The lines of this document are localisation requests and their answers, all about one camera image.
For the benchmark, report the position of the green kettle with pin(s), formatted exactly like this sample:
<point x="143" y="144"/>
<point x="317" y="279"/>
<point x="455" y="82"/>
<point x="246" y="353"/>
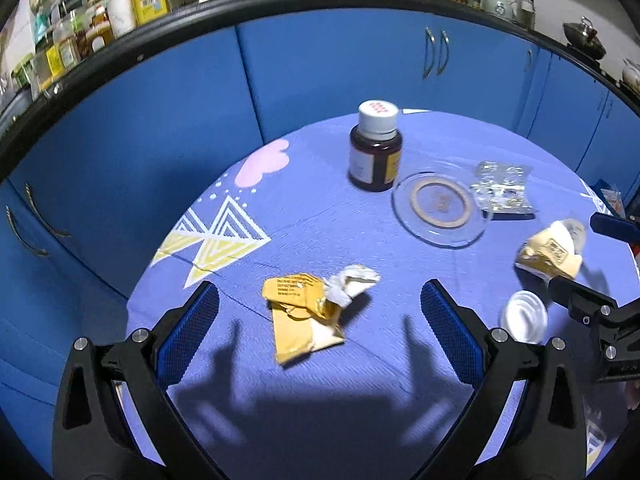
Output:
<point x="499" y="5"/>

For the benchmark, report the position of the clear glass dish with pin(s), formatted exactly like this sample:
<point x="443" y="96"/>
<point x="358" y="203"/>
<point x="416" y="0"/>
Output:
<point x="442" y="202"/>

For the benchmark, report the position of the brown medicine bottle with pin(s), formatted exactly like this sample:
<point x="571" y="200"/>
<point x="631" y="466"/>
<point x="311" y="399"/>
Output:
<point x="375" y="160"/>

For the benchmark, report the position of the black wok with lid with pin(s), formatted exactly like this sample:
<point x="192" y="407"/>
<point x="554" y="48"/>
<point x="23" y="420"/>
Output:
<point x="585" y="37"/>

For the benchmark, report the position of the glass jar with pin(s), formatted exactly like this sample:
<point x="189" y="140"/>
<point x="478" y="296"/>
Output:
<point x="527" y="14"/>

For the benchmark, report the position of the yellow snack wrapper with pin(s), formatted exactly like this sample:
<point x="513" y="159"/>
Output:
<point x="300" y="320"/>

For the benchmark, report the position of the blue base cabinets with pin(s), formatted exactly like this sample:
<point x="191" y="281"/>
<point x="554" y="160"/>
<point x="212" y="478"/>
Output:
<point x="150" y="110"/>

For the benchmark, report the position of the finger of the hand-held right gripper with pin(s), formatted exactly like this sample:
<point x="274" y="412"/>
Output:
<point x="580" y="302"/>
<point x="612" y="225"/>

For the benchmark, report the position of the brown sauce jar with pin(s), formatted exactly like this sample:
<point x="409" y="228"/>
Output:
<point x="97" y="35"/>

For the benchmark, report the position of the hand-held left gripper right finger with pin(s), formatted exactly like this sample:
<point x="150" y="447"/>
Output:
<point x="450" y="335"/>

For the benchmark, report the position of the white plastic lid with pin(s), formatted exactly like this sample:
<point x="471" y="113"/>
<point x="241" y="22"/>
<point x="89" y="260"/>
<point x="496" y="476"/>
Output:
<point x="522" y="315"/>

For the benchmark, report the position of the white ceramic pot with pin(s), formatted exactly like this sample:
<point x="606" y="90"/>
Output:
<point x="632" y="72"/>

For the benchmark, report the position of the yellow liquid jar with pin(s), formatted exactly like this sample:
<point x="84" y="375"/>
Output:
<point x="62" y="55"/>

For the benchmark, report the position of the beige packet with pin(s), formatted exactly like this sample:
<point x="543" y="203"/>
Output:
<point x="547" y="250"/>

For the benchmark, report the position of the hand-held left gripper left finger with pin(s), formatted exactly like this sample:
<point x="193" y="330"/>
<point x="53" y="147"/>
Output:
<point x="187" y="330"/>

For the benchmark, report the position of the silver blister pack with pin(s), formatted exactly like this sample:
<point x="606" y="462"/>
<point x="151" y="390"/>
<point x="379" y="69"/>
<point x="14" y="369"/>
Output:
<point x="502" y="187"/>

